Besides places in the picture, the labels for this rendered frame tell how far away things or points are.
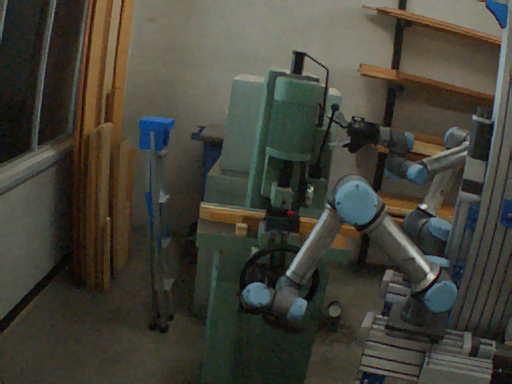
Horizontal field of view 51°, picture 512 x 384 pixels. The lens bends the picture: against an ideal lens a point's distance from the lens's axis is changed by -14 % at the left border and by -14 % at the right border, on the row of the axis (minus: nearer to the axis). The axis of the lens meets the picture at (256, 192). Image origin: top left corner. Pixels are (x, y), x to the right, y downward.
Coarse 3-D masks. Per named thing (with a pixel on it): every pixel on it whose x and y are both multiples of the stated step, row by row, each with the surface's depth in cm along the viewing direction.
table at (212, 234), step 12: (204, 228) 237; (216, 228) 239; (228, 228) 241; (204, 240) 233; (216, 240) 233; (228, 240) 234; (240, 240) 234; (252, 240) 234; (300, 240) 240; (252, 252) 229; (336, 252) 237; (348, 252) 237; (276, 264) 227; (288, 264) 227
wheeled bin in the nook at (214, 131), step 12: (192, 132) 421; (204, 132) 418; (216, 132) 417; (204, 144) 418; (216, 144) 415; (204, 156) 419; (216, 156) 418; (204, 168) 421; (204, 180) 424; (204, 192) 426; (192, 228) 474; (192, 240) 434; (192, 252) 434
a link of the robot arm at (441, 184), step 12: (456, 132) 246; (468, 132) 241; (444, 144) 253; (456, 144) 244; (456, 168) 246; (444, 180) 246; (432, 192) 248; (444, 192) 247; (420, 204) 251; (432, 204) 247; (408, 216) 253; (420, 216) 247; (432, 216) 246; (408, 228) 251
